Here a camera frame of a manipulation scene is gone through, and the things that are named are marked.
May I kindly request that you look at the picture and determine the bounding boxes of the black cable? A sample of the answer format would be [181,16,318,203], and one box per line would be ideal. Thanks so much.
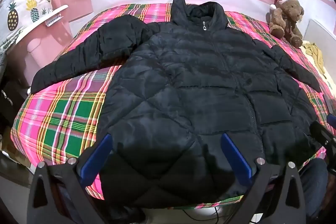
[181,207,226,223]

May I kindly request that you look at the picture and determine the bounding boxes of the pink green plaid blanket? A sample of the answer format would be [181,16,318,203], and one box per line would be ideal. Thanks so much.
[10,3,336,214]

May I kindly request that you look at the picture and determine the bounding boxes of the brown teddy bear, santa hat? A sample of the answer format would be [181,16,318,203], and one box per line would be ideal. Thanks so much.
[268,0,305,48]

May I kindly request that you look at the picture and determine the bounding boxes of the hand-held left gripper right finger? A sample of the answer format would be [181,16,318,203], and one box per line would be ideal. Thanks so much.
[220,133,307,224]

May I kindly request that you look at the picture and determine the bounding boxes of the person's leg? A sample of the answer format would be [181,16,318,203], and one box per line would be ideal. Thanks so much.
[299,158,330,219]

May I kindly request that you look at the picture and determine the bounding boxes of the black puffer jacket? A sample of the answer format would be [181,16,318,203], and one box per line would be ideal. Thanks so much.
[30,0,323,210]

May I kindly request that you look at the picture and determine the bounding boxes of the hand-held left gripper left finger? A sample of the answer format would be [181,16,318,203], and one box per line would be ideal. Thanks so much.
[26,133,113,224]

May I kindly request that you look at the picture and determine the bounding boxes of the black bag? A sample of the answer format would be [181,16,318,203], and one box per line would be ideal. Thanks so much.
[0,77,30,132]

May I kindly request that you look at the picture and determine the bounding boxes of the pineapple print cloth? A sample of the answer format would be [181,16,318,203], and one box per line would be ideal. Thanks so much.
[0,0,53,51]

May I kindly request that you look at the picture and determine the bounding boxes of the yellow cloth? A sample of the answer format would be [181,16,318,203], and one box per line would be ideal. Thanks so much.
[301,42,328,80]

